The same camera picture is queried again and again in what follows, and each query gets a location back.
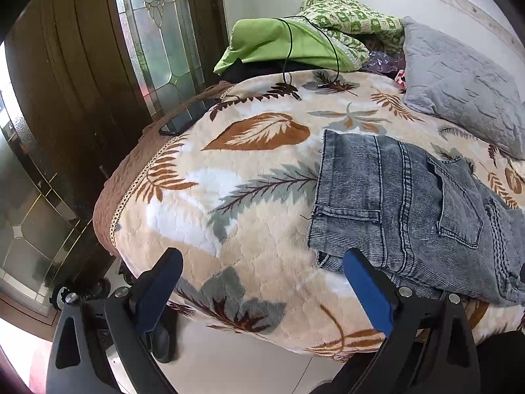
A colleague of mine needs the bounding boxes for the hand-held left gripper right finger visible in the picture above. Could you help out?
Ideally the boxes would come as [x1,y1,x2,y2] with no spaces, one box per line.
[344,247,480,394]

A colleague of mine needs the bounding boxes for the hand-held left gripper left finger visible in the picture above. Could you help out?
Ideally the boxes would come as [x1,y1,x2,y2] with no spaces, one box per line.
[45,247,184,394]

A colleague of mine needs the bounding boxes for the grey denim pants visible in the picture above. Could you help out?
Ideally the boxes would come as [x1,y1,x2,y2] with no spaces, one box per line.
[307,129,525,306]

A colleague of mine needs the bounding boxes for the black shoe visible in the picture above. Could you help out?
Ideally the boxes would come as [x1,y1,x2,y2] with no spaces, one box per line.
[150,319,178,364]

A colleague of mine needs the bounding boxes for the black caster wheel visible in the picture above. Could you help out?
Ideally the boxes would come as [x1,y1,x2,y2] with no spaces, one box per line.
[51,279,113,309]

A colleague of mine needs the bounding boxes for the leaf print blanket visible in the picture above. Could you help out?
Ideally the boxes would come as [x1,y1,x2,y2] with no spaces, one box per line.
[110,70,525,364]

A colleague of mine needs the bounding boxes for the wooden door with patterned glass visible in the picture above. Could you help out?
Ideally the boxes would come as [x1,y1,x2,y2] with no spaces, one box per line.
[0,0,228,321]

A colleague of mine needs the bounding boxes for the grey quilted pillow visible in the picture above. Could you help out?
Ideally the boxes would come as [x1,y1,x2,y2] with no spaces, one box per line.
[402,16,525,161]

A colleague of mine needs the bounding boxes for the purple plastic bag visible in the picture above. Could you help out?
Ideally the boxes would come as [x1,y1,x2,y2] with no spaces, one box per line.
[361,35,407,80]

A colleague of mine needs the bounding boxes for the plain green cloth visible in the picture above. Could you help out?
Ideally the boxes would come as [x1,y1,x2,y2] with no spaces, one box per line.
[213,17,362,77]

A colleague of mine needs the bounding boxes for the green patterned quilt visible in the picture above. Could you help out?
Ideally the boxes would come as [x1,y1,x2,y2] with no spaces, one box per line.
[299,0,407,70]

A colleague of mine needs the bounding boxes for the thin black cable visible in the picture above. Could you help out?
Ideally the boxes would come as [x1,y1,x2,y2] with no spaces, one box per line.
[282,15,357,100]

